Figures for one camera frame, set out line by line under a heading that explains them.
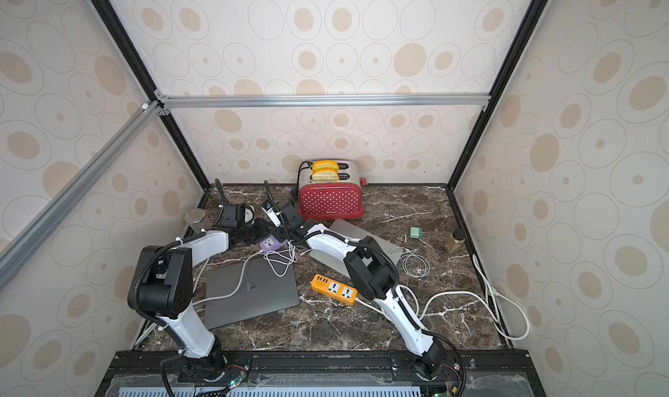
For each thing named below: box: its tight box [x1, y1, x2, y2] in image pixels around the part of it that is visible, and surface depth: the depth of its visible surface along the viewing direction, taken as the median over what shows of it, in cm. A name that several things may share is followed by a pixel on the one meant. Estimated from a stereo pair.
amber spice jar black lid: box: [448, 228, 467, 255], surface depth 94 cm
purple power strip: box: [258, 235, 289, 253], surface depth 99 cm
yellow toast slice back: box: [311, 159, 339, 171], surface depth 100 cm
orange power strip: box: [310, 273, 359, 307], surface depth 88 cm
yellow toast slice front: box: [311, 168, 339, 182], surface depth 99 cm
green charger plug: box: [409, 226, 423, 240], surface depth 105 cm
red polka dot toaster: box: [297, 159, 369, 221], surface depth 100 cm
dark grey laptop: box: [204, 261, 299, 330], surface depth 90 cm
